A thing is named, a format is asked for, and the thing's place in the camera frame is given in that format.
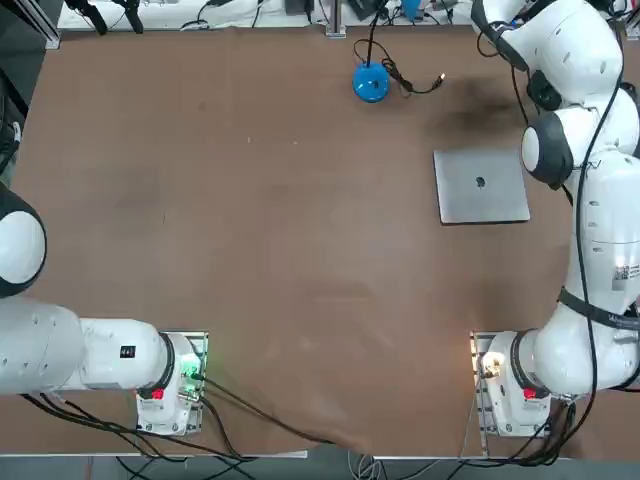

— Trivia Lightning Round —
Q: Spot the aluminium frame post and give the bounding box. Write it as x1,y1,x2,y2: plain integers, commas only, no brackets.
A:
19,0,62,50
324,0,349,39

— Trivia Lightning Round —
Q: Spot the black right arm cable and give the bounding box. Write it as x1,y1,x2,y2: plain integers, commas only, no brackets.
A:
474,9,626,401

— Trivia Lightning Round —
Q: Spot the blue desk lamp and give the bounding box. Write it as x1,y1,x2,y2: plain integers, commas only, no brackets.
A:
351,0,432,105

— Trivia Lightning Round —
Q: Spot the white cable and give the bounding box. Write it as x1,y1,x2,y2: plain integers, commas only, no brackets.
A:
347,447,384,480

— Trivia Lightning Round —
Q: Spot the black left arm base cable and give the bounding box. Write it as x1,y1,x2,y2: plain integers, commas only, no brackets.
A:
19,372,346,464

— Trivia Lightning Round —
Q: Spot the black tripod leg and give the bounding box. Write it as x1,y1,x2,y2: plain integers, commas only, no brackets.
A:
64,0,109,37
115,0,146,35

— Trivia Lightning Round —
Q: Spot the grey closed laptop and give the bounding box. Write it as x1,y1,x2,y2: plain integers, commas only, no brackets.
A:
432,148,532,226

